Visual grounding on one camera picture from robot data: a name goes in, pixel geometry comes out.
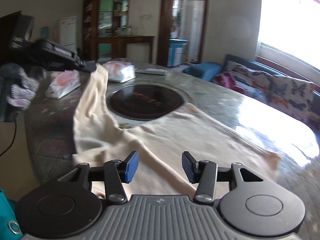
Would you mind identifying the blue white small cabinet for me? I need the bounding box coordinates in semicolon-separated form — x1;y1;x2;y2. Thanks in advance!
167;38;188;67

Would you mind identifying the blue corner sofa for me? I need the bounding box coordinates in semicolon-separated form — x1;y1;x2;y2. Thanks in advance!
183;54;319;130

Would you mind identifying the dark wooden door frame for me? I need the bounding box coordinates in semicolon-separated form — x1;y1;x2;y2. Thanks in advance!
156;0;209;67

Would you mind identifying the grey remote control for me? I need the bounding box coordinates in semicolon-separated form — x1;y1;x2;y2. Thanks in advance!
135;68;169;76

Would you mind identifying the black round induction cooktop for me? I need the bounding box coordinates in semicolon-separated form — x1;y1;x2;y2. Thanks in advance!
106;85;185;121

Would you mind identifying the pink tissue pack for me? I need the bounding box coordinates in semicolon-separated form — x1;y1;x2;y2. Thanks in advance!
46;70;81;99
103;61;136;83

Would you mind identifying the pink tissue pack far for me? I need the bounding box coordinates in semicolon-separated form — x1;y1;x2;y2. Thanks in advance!
103;61;136;83

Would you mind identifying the dark wooden shelf unit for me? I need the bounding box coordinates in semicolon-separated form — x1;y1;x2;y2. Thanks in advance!
82;0;129;60

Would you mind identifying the magenta cloth on sofa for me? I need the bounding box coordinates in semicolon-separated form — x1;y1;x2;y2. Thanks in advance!
213;72;246;94

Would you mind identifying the butterfly cushion right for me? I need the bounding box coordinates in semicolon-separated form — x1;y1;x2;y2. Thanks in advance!
268;75;319;123

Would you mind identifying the gloved left hand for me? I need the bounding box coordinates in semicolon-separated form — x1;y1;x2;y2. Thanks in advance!
1;63;46;111

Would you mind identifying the white refrigerator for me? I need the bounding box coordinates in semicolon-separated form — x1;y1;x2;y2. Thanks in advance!
59;17;77;51

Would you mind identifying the butterfly cushion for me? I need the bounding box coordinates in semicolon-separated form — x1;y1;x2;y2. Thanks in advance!
268;75;319;123
226;61;273;104

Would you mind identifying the cream sweatshirt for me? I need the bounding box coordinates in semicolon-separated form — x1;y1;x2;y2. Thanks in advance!
73;66;281;196

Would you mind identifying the dark wooden sideboard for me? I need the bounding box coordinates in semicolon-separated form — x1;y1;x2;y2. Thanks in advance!
94;35;154;63

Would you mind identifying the pink tissue pack near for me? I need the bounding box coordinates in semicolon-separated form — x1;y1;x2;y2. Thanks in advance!
46;70;81;99

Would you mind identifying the black cable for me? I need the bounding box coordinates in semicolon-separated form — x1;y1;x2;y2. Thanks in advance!
0;114;18;157

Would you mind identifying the window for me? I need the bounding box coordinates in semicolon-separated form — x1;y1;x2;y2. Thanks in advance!
259;0;319;70

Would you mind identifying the butterfly cushion left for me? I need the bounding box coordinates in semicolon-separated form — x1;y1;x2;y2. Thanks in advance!
226;61;273;104

